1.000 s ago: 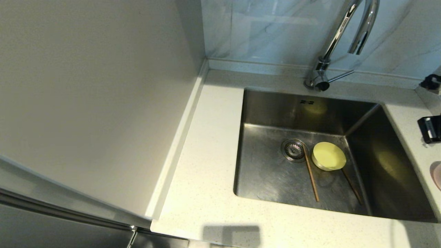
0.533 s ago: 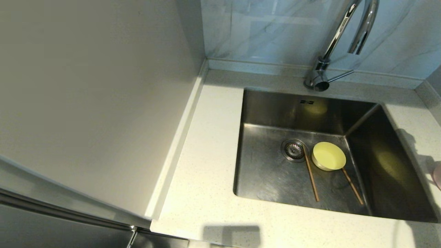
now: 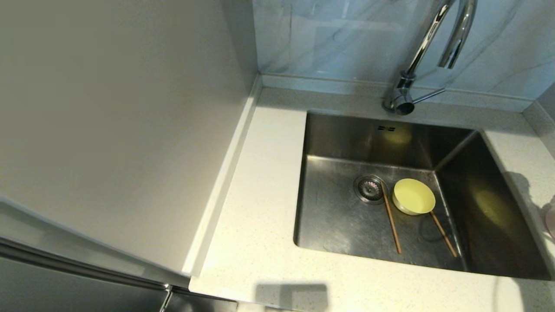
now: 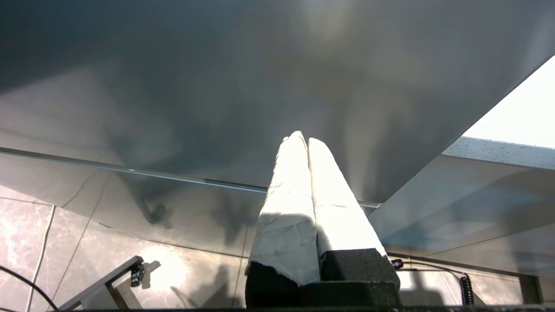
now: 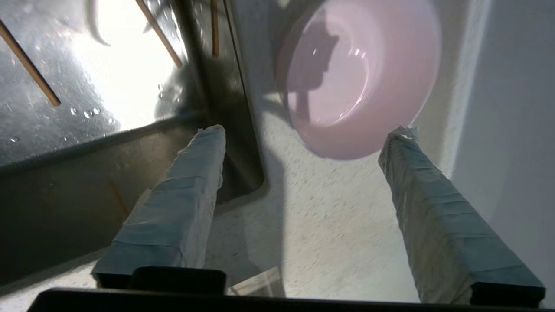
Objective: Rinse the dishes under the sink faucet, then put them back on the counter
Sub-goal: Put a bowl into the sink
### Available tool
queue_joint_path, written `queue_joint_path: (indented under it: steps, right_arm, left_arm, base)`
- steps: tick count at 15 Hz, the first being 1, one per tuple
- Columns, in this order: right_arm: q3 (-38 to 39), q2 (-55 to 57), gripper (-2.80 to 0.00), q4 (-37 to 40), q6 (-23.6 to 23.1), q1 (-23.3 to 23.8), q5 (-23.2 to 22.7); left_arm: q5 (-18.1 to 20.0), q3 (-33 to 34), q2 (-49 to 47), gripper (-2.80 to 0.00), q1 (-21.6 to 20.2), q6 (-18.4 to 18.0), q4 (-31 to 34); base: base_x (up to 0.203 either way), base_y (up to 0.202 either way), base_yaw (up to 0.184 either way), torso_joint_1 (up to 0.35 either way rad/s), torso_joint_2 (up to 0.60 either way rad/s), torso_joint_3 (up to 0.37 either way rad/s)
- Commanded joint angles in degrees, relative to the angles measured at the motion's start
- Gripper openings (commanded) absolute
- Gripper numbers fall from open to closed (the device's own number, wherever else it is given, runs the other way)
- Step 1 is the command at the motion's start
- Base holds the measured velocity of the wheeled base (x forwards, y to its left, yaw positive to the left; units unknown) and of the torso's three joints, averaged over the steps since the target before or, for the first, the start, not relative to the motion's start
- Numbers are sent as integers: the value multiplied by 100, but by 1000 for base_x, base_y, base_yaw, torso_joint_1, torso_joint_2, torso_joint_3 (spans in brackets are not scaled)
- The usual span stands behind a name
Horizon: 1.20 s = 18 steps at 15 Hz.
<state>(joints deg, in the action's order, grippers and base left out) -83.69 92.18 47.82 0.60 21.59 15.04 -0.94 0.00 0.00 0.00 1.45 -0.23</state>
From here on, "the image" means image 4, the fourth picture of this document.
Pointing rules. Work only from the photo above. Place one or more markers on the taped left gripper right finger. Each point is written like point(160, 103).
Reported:
point(342, 225)

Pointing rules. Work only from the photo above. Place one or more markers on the grey base cabinet front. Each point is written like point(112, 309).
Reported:
point(468, 203)

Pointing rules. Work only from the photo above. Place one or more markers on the grey tall cabinet door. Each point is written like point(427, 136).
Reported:
point(217, 86)

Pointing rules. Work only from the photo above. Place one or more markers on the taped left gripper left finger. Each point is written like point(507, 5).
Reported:
point(286, 216)

